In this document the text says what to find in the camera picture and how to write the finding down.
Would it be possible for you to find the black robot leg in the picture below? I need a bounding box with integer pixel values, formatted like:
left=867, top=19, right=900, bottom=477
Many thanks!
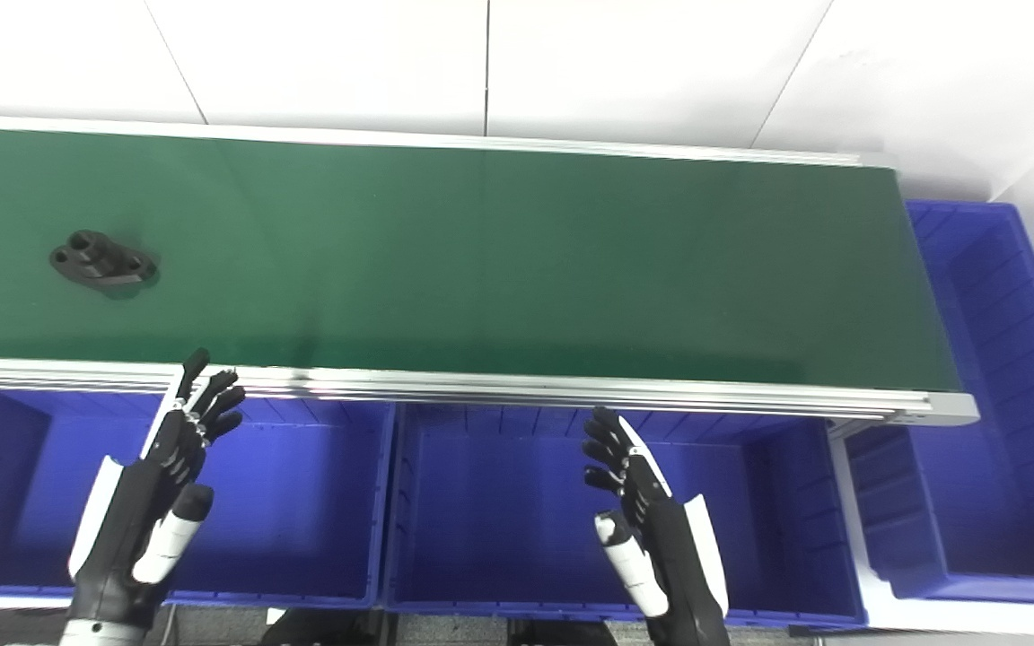
left=261, top=607, right=376, bottom=646
left=508, top=617, right=618, bottom=646

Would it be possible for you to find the black metal bracket part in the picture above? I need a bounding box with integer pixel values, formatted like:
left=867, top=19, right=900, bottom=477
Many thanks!
left=49, top=230, right=160, bottom=289

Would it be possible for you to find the black robot left leg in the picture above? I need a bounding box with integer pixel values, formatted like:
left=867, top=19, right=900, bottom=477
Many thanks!
left=261, top=607, right=376, bottom=646

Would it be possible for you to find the robot left black white hand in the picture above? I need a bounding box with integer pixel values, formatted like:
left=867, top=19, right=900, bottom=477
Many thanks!
left=66, top=348, right=246, bottom=627

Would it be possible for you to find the long blue plastic bin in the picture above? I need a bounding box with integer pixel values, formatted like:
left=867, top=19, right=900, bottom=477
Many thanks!
left=844, top=199, right=1034, bottom=605

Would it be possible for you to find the black robot right leg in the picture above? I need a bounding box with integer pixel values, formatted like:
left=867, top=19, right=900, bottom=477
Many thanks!
left=508, top=617, right=618, bottom=646

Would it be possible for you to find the robot right black white hand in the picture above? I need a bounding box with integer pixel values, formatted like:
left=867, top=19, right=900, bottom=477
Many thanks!
left=582, top=406, right=732, bottom=646

